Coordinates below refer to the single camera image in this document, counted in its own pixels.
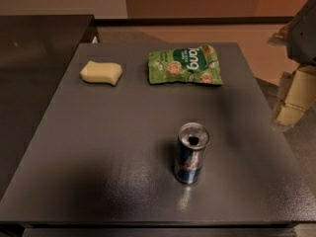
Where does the green snack bag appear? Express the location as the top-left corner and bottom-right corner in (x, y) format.
(148, 43), (223, 86)

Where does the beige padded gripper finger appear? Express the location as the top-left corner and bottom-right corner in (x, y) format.
(272, 64), (316, 127)

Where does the yellow sponge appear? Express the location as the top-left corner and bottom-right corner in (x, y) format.
(80, 61), (122, 86)

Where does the redbull can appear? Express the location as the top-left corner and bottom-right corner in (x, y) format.
(174, 122), (210, 185)

